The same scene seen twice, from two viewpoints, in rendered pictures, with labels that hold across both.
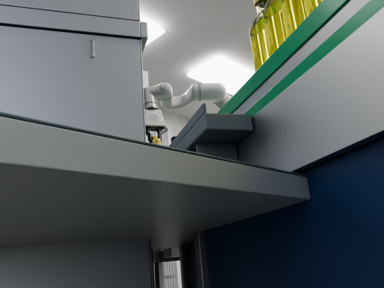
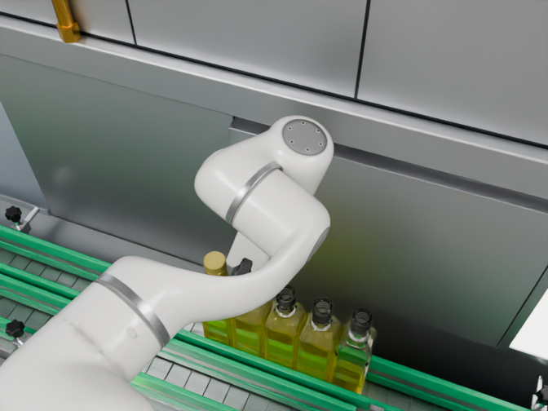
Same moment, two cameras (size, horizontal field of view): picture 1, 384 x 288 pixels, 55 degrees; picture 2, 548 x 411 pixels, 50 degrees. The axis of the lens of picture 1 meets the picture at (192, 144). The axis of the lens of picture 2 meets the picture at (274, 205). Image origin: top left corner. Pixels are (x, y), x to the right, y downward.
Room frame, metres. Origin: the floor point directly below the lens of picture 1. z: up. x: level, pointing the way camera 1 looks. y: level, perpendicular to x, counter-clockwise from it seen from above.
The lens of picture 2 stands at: (1.93, -0.17, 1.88)
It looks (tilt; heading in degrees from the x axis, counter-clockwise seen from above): 50 degrees down; 130
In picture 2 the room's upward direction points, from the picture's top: straight up
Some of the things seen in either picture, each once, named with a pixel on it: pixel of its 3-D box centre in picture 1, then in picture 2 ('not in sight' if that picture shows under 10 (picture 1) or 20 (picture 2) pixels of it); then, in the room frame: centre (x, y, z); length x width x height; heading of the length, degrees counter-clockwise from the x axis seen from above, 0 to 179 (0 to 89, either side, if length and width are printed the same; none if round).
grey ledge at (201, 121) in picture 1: (164, 190); (42, 239); (1.04, 0.09, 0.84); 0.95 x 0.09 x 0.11; 19
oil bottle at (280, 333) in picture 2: not in sight; (285, 341); (1.65, 0.19, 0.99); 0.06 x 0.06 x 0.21; 20
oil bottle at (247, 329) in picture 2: not in sight; (252, 331); (1.60, 0.17, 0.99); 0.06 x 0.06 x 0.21; 19
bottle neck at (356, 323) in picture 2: not in sight; (360, 324); (1.76, 0.23, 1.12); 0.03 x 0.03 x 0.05
